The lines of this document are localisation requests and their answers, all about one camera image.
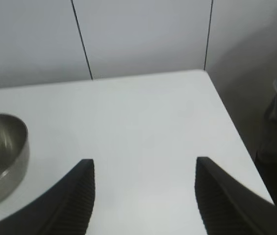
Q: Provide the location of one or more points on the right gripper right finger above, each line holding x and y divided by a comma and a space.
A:
226, 208

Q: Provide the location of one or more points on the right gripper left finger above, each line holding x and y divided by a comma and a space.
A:
55, 208

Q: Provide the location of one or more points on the stainless steel mixing bowl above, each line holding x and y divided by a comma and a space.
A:
1, 156

